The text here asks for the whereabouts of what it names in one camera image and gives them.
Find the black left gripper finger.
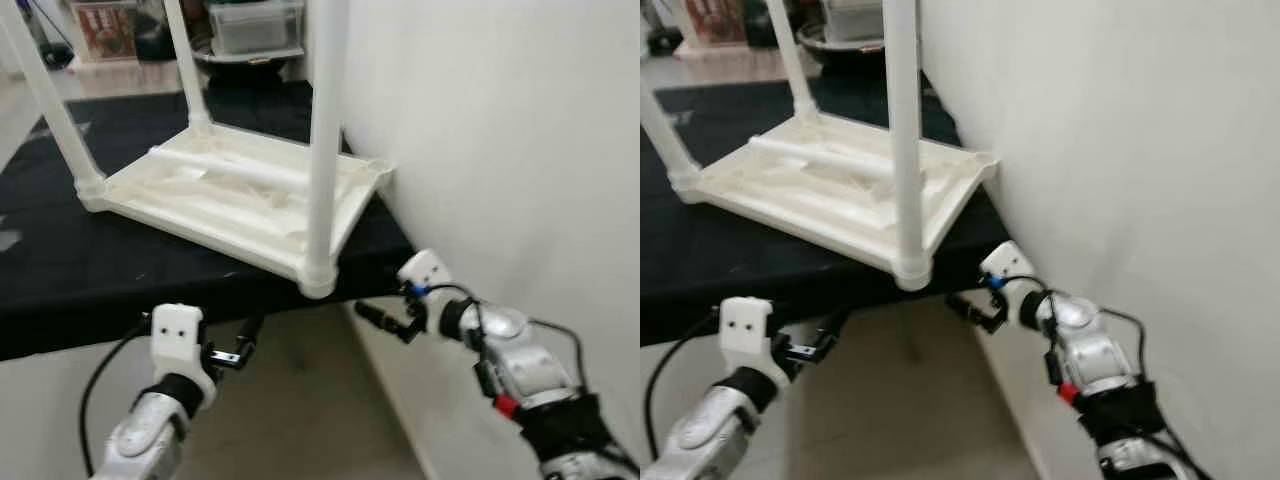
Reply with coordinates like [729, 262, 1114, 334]
[812, 310, 852, 357]
[235, 312, 267, 361]

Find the black bag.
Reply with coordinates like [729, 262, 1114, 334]
[745, 0, 801, 51]
[135, 0, 206, 61]

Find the red printed box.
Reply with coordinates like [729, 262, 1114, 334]
[75, 0, 139, 56]
[690, 0, 746, 46]

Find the pink patterned floor mat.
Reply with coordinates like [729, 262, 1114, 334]
[690, 45, 801, 88]
[75, 60, 201, 98]

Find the clear plastic storage box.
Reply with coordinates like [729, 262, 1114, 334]
[825, 0, 886, 46]
[205, 0, 306, 56]

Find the white plastic table top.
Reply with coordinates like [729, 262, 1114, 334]
[672, 108, 1001, 293]
[78, 120, 396, 299]

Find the white plastic table leg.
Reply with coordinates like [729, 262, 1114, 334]
[0, 15, 106, 199]
[748, 135, 896, 181]
[765, 0, 819, 119]
[300, 0, 351, 296]
[640, 85, 701, 196]
[162, 0, 213, 129]
[882, 0, 931, 289]
[148, 145, 313, 191]

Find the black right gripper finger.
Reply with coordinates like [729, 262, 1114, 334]
[353, 298, 402, 337]
[945, 290, 987, 325]

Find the black round basin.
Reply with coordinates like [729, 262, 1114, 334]
[195, 45, 306, 73]
[800, 25, 886, 68]

